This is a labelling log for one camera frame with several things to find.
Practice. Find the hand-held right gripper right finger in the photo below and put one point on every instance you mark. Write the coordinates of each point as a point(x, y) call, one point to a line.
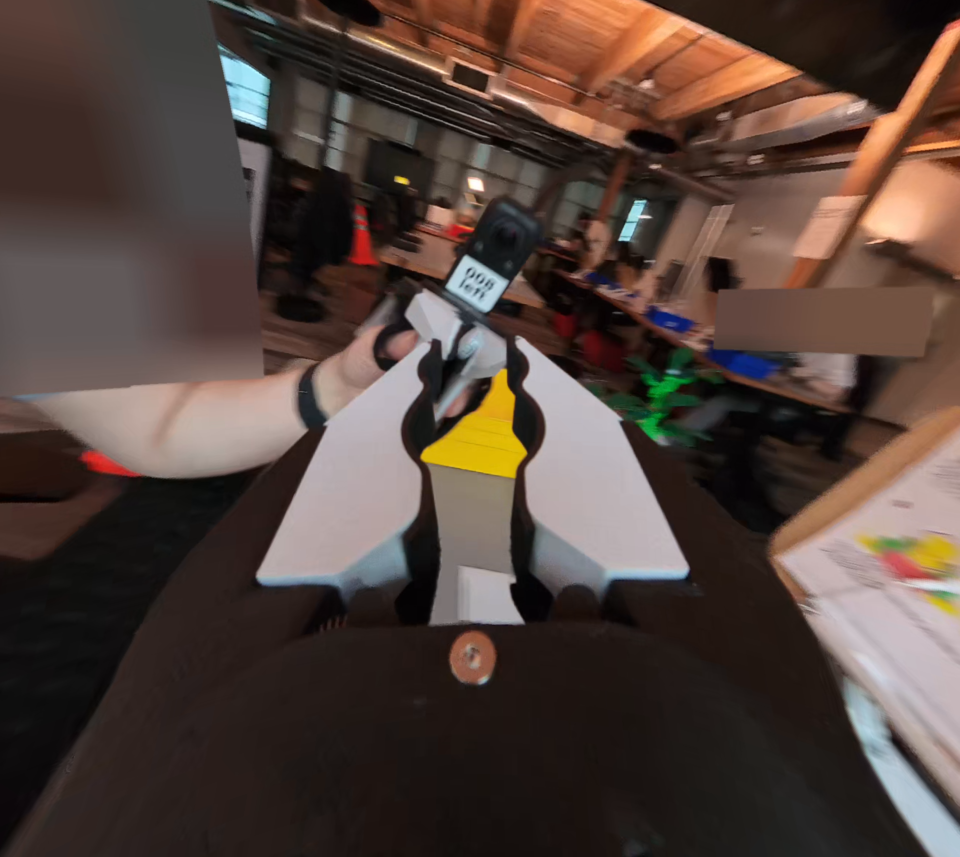
point(600, 497)

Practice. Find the person's left forearm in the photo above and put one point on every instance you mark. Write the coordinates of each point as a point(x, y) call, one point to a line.
point(187, 422)

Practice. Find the blue storage bin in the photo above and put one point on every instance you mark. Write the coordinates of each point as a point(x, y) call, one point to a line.
point(742, 362)
point(671, 318)

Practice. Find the person's left hand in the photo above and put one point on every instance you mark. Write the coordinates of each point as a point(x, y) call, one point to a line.
point(356, 366)

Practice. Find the orange plastic object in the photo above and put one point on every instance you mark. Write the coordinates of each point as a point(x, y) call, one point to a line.
point(105, 463)

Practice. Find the black wristband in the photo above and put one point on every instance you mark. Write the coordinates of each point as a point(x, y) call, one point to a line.
point(311, 396)

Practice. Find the white paper notice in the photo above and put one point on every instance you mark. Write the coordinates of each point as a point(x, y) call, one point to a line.
point(829, 227)

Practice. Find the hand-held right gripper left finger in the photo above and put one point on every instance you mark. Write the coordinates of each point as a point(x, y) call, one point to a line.
point(352, 489)

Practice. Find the green lego bamboo model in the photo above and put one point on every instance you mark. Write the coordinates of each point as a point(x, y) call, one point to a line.
point(664, 384)

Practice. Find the orange traffic cone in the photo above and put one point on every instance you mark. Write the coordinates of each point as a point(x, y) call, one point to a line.
point(364, 238)

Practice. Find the yellow plastic bin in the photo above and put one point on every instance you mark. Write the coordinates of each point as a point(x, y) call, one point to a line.
point(480, 444)

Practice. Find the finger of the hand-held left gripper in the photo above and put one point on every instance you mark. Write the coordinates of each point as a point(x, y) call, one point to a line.
point(454, 384)
point(491, 354)

